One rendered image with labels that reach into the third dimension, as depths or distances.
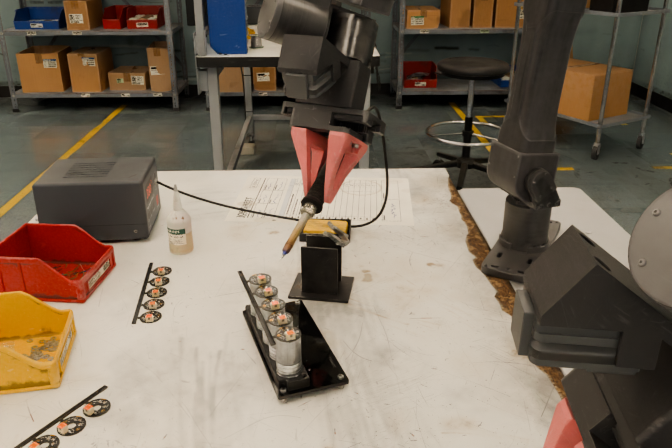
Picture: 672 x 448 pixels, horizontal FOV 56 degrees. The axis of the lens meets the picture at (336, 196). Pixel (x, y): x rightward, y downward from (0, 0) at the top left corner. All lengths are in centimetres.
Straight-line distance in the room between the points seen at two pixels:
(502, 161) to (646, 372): 56
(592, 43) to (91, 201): 497
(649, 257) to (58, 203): 81
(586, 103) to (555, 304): 366
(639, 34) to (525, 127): 493
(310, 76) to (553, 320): 38
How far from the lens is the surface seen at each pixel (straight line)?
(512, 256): 90
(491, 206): 108
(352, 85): 66
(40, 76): 513
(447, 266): 88
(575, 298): 30
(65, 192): 96
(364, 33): 70
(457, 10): 482
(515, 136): 86
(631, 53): 575
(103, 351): 74
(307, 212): 67
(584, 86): 394
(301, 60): 62
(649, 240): 29
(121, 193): 94
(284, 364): 62
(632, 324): 31
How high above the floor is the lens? 116
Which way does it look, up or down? 22 degrees down
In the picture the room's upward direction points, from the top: straight up
